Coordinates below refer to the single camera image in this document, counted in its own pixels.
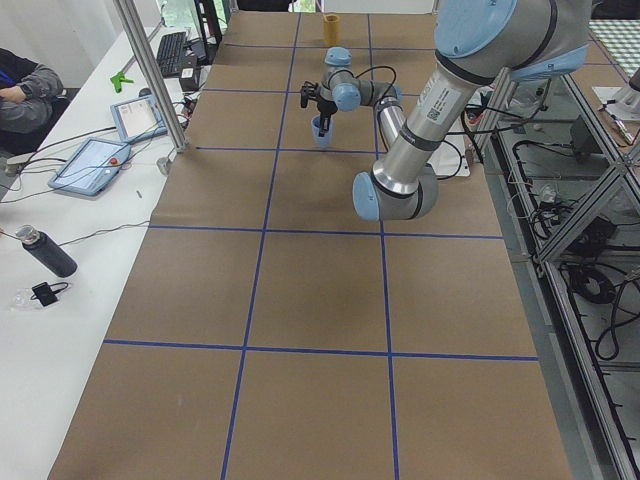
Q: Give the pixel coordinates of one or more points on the yellow bamboo cup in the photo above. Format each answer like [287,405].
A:
[331,23]

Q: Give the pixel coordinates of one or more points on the black keyboard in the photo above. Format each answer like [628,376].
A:
[170,53]

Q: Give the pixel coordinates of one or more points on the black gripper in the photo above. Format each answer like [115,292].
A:
[326,107]

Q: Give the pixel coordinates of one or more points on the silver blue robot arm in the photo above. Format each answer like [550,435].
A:
[340,90]
[474,41]

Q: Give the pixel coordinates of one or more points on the far teach pendant tablet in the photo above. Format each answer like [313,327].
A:
[138,119]

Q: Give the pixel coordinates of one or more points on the aluminium frame post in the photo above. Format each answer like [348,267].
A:
[145,58]

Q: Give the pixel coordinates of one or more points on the light blue plastic cup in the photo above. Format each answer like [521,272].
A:
[322,137]

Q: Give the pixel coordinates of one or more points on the green plastic clamp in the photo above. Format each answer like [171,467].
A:
[118,80]

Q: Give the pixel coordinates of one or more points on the seated person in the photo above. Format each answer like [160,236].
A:
[28,92]

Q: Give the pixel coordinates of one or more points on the black water bottle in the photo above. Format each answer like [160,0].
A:
[46,251]

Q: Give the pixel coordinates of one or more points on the small black pouch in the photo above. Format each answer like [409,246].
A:
[47,294]

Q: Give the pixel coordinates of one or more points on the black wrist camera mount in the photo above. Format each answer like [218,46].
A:
[309,92]

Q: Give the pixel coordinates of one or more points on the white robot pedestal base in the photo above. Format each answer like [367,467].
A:
[449,160]

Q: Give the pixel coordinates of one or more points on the near teach pendant tablet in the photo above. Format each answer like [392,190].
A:
[91,168]

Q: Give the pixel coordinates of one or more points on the teach pendant tablet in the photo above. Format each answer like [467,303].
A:
[138,119]
[91,168]

